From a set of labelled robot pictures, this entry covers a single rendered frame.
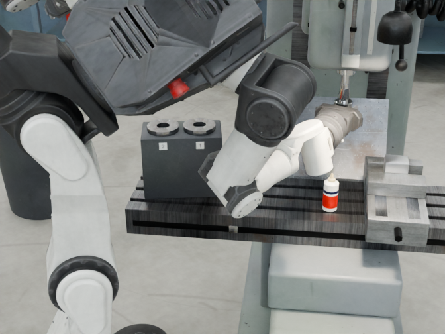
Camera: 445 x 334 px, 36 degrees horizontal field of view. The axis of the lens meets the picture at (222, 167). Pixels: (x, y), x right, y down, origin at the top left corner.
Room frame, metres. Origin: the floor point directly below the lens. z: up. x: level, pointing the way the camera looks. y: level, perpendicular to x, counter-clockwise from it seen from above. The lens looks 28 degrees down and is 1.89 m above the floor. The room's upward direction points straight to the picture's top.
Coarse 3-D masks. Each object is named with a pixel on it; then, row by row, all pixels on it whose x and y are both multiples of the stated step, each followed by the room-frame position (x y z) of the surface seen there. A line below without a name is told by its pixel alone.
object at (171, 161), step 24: (168, 120) 1.75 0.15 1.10; (192, 120) 1.75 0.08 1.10; (216, 120) 1.78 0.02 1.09; (144, 144) 1.66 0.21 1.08; (168, 144) 1.66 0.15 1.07; (192, 144) 1.66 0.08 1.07; (216, 144) 1.67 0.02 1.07; (144, 168) 1.66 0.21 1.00; (168, 168) 1.66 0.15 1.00; (192, 168) 1.66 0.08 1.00; (144, 192) 1.66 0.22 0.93; (168, 192) 1.66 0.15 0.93; (192, 192) 1.66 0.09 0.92
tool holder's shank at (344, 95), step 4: (344, 76) 1.64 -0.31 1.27; (348, 76) 1.64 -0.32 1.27; (344, 80) 1.64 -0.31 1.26; (348, 80) 1.64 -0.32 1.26; (340, 84) 1.64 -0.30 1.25; (344, 84) 1.64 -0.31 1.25; (348, 84) 1.64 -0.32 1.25; (340, 88) 1.64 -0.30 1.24; (344, 88) 1.63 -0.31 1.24; (348, 88) 1.64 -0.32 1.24; (340, 92) 1.64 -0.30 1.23; (344, 92) 1.63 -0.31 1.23; (348, 92) 1.64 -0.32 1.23; (340, 96) 1.64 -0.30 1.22; (344, 96) 1.63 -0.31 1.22; (348, 96) 1.63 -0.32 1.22; (340, 100) 1.64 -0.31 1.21; (344, 100) 1.63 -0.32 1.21
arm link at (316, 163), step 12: (324, 120) 1.49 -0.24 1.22; (324, 132) 1.43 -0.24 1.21; (336, 132) 1.47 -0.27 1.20; (312, 144) 1.41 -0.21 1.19; (324, 144) 1.42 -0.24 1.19; (336, 144) 1.47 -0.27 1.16; (312, 156) 1.41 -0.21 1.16; (324, 156) 1.41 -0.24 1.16; (312, 168) 1.41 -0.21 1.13; (324, 168) 1.40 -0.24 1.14
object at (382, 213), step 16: (368, 160) 1.67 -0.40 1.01; (384, 160) 1.67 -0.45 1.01; (416, 160) 1.67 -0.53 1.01; (368, 208) 1.49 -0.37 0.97; (384, 208) 1.49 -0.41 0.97; (400, 208) 1.49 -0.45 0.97; (416, 208) 1.48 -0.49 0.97; (368, 224) 1.44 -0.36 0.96; (384, 224) 1.43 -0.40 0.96; (400, 224) 1.42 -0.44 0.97; (416, 224) 1.42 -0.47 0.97; (368, 240) 1.44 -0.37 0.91; (384, 240) 1.43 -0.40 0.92; (416, 240) 1.42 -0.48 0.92
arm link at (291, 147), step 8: (312, 120) 1.46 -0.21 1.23; (296, 128) 1.44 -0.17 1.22; (304, 128) 1.42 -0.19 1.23; (312, 128) 1.41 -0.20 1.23; (320, 128) 1.42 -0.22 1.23; (296, 136) 1.39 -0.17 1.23; (304, 136) 1.39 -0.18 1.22; (312, 136) 1.40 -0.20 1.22; (280, 144) 1.39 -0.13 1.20; (288, 144) 1.38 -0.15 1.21; (296, 144) 1.38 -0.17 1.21; (288, 152) 1.37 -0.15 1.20; (296, 152) 1.37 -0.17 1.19; (296, 160) 1.36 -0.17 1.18; (296, 168) 1.36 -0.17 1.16
